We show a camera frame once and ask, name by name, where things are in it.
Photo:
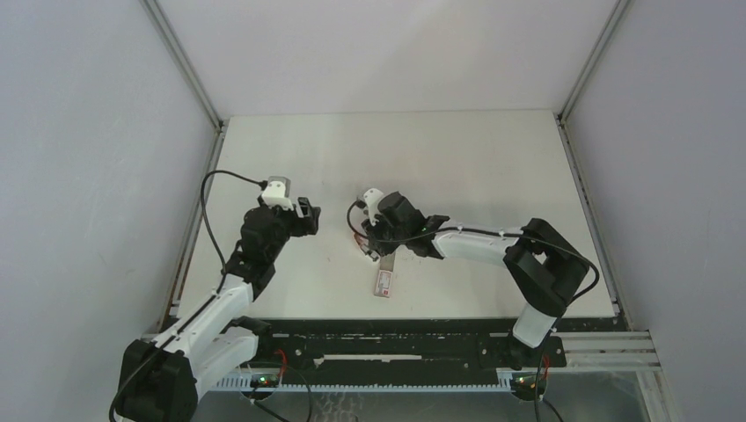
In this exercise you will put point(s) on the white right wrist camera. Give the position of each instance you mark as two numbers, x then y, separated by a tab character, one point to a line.
371	199

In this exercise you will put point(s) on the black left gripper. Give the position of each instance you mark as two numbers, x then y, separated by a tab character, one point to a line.
306	225

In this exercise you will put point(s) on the aluminium frame rail right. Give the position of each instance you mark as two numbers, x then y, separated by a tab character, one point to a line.
565	119

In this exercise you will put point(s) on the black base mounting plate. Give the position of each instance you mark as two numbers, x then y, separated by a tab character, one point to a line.
399	352

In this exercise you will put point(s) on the red white staples box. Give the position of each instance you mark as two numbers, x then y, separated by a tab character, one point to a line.
385	276

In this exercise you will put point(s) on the aluminium frame rail left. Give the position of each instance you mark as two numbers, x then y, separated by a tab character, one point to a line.
211	125

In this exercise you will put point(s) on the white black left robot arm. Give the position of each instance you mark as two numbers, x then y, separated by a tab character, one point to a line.
198	326

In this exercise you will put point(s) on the front aluminium rail assembly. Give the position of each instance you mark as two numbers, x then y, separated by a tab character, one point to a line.
604	353

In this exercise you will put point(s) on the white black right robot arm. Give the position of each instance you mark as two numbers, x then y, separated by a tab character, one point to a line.
546	268

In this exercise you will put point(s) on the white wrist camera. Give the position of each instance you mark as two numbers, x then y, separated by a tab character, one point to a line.
276	193
371	199

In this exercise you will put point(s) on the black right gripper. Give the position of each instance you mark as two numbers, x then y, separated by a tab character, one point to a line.
376	231

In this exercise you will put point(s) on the aluminium frame rail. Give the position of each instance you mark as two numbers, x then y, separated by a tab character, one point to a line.
565	119
211	125

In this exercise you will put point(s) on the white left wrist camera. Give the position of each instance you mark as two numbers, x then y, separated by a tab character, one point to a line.
276	193

